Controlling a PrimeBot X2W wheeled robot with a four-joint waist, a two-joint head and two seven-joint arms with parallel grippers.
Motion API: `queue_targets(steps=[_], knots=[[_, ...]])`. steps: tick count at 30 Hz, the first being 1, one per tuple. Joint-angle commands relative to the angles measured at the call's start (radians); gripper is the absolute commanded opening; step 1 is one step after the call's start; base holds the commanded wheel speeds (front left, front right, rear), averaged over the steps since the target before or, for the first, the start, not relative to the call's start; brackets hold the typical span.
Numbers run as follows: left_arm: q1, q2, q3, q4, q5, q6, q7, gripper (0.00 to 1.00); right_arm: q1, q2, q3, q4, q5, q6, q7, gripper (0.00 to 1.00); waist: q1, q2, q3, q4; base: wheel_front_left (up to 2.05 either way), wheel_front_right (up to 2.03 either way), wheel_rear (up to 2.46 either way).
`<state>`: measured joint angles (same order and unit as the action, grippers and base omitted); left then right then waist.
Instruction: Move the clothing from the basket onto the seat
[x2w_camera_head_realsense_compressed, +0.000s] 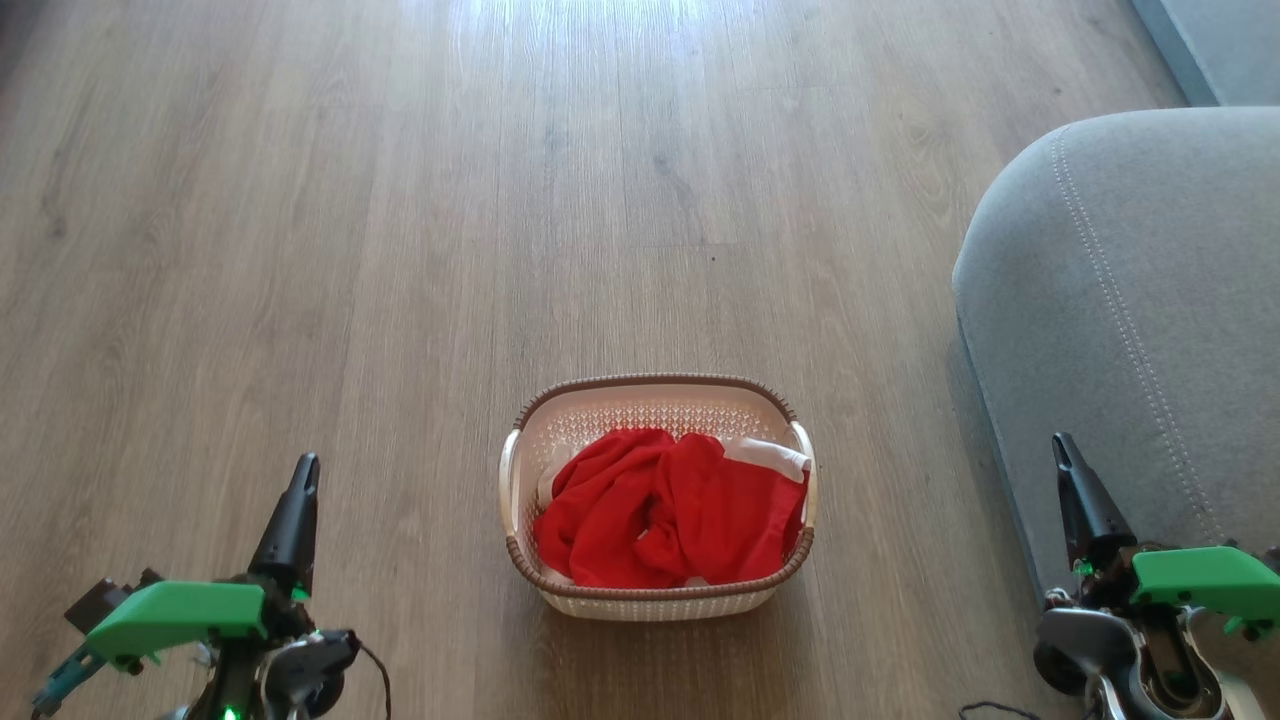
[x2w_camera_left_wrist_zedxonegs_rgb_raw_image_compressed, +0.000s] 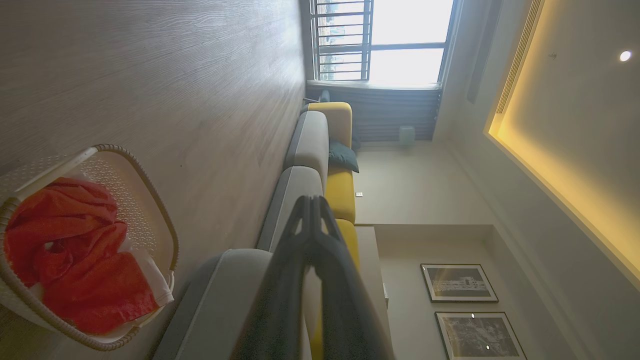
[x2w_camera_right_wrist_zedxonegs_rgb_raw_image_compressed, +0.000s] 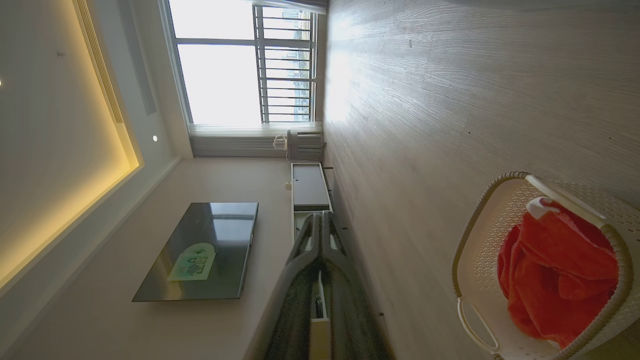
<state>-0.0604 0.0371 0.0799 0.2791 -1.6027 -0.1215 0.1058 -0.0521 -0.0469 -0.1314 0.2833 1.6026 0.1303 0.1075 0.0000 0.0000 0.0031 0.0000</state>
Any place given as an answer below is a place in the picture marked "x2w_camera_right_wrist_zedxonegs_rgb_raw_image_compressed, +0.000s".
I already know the green white television sticker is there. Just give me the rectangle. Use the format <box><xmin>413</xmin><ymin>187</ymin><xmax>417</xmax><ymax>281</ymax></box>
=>
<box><xmin>166</xmin><ymin>242</ymin><xmax>217</xmax><ymax>282</ymax></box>

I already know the large bright window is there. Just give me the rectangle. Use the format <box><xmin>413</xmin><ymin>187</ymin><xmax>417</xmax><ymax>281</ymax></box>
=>
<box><xmin>160</xmin><ymin>0</ymin><xmax>327</xmax><ymax>127</ymax></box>

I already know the white laundry basket brown rim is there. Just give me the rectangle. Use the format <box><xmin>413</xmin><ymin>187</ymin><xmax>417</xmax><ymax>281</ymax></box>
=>
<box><xmin>451</xmin><ymin>171</ymin><xmax>640</xmax><ymax>360</ymax></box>

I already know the grey pleated curtain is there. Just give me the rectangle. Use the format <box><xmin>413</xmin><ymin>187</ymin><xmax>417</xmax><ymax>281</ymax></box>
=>
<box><xmin>189</xmin><ymin>122</ymin><xmax>323</xmax><ymax>159</ymax></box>

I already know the black flat screen television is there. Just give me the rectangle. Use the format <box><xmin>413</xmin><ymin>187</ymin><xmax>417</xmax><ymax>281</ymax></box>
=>
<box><xmin>131</xmin><ymin>202</ymin><xmax>259</xmax><ymax>303</ymax></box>

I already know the grey window guard rail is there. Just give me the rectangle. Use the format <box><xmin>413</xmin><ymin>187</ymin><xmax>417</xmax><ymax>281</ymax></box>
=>
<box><xmin>252</xmin><ymin>5</ymin><xmax>319</xmax><ymax>124</ymax></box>

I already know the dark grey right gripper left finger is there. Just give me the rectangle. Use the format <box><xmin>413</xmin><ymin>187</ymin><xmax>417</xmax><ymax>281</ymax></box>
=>
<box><xmin>245</xmin><ymin>213</ymin><xmax>321</xmax><ymax>360</ymax></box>

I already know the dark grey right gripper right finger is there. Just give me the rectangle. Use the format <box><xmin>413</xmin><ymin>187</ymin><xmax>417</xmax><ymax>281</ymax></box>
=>
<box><xmin>322</xmin><ymin>212</ymin><xmax>396</xmax><ymax>360</ymax></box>

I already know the red object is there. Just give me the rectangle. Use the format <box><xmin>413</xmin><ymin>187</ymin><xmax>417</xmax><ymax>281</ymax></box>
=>
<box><xmin>497</xmin><ymin>196</ymin><xmax>620</xmax><ymax>349</ymax></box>

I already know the white dark television cabinet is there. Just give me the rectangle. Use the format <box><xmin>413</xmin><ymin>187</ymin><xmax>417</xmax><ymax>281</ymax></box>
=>
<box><xmin>291</xmin><ymin>162</ymin><xmax>335</xmax><ymax>360</ymax></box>

